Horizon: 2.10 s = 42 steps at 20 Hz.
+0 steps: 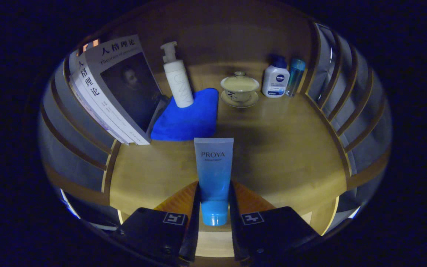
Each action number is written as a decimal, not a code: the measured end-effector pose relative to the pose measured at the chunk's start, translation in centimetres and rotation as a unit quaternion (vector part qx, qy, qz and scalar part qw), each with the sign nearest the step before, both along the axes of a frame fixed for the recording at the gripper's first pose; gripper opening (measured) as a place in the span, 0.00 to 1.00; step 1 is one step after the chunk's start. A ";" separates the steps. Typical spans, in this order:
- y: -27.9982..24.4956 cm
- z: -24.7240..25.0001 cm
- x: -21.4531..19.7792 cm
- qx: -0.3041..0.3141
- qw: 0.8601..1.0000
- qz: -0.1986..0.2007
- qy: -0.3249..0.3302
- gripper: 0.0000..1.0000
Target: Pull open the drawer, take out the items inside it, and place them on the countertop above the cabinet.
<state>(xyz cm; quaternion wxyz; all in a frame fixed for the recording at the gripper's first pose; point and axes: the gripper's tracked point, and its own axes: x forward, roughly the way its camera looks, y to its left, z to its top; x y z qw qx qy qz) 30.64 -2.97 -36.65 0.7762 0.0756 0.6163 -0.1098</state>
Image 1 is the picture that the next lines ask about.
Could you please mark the lidded tea bowl with saucer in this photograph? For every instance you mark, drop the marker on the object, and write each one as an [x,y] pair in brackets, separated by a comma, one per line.
[239,89]

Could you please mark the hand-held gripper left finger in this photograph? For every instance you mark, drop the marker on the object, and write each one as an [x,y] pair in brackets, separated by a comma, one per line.
[195,222]

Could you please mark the white lotion bottle blue cap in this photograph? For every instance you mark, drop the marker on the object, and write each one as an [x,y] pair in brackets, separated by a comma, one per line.
[275,81]

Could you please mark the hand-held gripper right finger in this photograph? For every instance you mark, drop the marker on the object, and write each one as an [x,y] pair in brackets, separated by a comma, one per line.
[234,222]

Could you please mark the wooden countertop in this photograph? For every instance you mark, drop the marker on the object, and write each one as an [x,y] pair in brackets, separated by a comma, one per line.
[284,148]

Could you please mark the white spine book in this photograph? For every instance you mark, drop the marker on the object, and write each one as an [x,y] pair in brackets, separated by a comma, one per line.
[93,89]

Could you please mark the grey portrait cover book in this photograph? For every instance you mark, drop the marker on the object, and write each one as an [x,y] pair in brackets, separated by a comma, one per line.
[124,81]

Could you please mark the teal slim bottle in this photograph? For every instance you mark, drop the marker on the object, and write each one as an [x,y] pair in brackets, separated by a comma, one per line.
[295,76]

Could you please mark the blue folded cloth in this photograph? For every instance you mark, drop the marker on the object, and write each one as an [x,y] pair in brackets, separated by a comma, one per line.
[187,122]

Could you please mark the blue cosmetic tube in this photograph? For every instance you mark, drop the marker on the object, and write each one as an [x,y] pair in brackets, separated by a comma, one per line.
[213,170]

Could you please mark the white pump bottle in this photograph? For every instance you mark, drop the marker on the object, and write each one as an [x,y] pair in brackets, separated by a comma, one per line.
[178,83]

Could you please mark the pale purple book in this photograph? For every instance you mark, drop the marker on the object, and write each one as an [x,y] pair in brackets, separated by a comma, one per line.
[83,102]

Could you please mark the wooden cabinet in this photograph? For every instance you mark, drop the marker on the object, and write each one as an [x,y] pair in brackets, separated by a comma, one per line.
[217,37]

